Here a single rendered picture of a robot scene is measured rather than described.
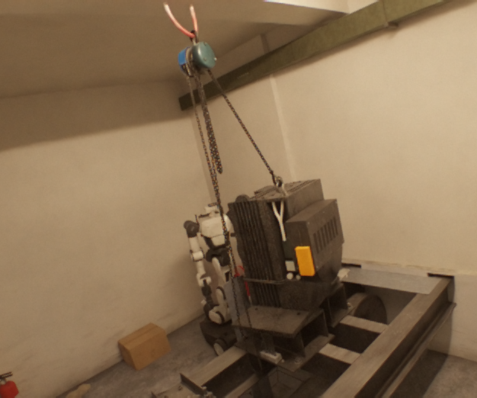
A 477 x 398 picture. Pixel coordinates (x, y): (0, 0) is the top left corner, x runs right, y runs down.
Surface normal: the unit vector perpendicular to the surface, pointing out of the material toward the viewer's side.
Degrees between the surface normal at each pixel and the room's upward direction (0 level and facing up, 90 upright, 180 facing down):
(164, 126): 90
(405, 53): 90
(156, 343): 90
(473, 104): 90
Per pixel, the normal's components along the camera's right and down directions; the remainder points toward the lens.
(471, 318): -0.73, 0.29
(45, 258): 0.65, -0.01
